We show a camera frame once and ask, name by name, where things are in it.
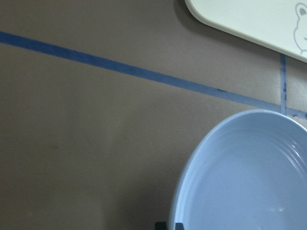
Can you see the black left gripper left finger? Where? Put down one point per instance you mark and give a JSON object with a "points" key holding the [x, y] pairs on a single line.
{"points": [[161, 225]]}

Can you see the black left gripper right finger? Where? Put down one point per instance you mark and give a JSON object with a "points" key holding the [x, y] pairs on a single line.
{"points": [[179, 226]]}

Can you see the blue plate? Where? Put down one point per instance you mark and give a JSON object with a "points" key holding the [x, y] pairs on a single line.
{"points": [[248, 173]]}

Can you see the cream bear tray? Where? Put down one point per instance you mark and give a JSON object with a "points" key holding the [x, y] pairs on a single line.
{"points": [[280, 25]]}

